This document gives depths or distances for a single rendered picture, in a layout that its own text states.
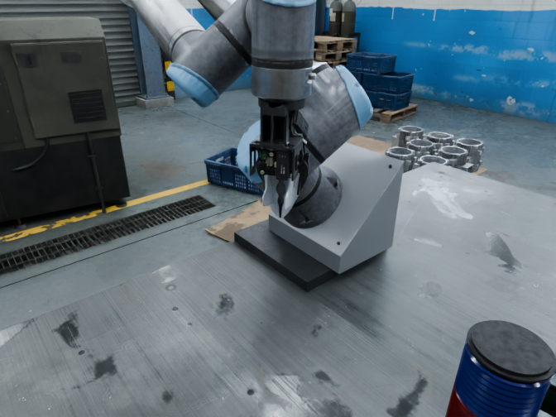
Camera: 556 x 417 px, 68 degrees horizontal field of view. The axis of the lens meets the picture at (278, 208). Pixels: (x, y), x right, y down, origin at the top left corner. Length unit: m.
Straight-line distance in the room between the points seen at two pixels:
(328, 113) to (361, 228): 0.30
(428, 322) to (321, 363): 0.28
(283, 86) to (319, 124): 0.37
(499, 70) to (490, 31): 0.55
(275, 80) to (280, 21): 0.08
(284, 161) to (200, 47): 0.23
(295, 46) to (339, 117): 0.40
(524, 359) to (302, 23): 0.46
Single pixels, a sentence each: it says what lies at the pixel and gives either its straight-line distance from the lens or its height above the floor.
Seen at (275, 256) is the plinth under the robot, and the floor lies 0.83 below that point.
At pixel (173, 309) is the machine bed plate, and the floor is 0.80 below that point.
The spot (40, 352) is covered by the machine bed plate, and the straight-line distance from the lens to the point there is 1.03.
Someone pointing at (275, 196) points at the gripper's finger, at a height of 1.14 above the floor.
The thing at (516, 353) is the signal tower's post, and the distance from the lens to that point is 0.36.
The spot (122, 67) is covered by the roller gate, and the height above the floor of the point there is 0.57.
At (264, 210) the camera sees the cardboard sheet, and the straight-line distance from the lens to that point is 3.18.
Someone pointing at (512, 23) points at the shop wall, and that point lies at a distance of 6.81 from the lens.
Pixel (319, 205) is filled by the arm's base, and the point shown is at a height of 0.97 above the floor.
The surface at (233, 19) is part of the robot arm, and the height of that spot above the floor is 1.42.
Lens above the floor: 1.45
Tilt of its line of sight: 27 degrees down
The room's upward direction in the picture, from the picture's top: straight up
